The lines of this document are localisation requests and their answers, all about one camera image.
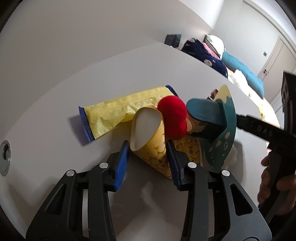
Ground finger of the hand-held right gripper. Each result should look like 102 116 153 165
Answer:
235 113 273 141

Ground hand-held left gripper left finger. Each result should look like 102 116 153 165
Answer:
25 140 130 241

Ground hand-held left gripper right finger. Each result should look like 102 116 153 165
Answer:
166 140 266 241

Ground yellow paper cup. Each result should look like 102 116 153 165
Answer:
129 107 173 179

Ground person's right hand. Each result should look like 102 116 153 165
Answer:
257 154 296 216

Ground red pompom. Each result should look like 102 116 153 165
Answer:
157 95 188 140

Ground yellow snack wrapper blue ends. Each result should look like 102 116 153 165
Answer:
78 85 178 143

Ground white waffle blanket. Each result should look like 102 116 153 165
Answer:
228 70 249 91

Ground white door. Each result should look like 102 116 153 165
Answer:
257 37 296 112

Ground dark blue printed blanket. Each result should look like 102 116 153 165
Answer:
181 39 228 78

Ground pink cloth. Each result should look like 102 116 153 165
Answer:
203 42 220 56

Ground checkered pillow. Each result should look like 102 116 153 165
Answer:
205 34 226 52

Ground black box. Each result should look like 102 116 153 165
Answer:
165 34 182 48

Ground grey desk cable grommet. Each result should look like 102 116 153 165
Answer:
0 140 11 176

